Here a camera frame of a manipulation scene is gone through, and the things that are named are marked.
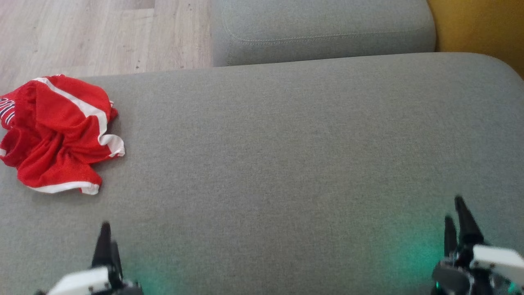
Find red shorts with white stripes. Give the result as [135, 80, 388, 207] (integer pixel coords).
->
[0, 75, 125, 195]

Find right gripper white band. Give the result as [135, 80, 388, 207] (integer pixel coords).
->
[432, 197, 524, 295]

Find large grey sofa seat cushion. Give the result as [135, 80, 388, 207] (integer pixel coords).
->
[0, 52, 524, 295]

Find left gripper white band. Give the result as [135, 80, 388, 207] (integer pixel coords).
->
[46, 222, 144, 295]

